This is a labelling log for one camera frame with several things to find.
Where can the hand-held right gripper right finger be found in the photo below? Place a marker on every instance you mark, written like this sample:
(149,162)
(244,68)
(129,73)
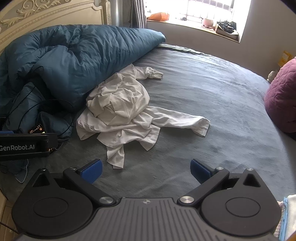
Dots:
(199,171)

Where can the white folded garment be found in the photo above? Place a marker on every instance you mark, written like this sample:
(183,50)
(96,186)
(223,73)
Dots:
(292,217)

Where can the pink pot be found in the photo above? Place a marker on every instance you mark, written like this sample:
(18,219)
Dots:
(207,22)

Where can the black clothes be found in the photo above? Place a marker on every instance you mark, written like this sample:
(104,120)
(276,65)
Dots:
(226,25)

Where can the window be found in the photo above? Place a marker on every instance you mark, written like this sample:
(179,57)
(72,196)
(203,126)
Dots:
(208,9)

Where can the orange bag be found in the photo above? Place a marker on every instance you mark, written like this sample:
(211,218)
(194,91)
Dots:
(159,16)

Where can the cream carved headboard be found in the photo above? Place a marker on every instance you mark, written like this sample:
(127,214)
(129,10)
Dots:
(46,20)

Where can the beige plush toy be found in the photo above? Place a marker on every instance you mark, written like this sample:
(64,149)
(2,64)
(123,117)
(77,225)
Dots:
(272,76)

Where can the yellow box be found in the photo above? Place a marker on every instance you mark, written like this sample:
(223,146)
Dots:
(285,59)

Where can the purple quilted jacket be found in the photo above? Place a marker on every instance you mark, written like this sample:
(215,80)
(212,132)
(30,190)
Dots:
(282,97)

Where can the light blue cloth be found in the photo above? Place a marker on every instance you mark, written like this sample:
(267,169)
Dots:
(22,171)

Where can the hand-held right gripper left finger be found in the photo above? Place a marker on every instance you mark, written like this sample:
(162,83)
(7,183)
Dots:
(92,171)

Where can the pink checked folded garment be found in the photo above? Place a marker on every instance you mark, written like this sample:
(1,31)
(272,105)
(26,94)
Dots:
(280,215)

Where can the stack of folded clothes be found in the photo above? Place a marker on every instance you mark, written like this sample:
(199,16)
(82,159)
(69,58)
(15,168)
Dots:
(286,215)

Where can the grey curtain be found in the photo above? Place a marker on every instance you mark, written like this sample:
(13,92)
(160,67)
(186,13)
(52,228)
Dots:
(138,12)

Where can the white long-sleeve shirt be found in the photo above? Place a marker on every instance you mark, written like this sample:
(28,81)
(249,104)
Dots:
(138,129)

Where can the cardboard box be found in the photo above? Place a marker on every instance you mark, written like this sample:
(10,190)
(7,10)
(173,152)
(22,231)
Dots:
(227,33)

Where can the blue duvet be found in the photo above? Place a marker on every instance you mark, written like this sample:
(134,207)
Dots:
(69,60)

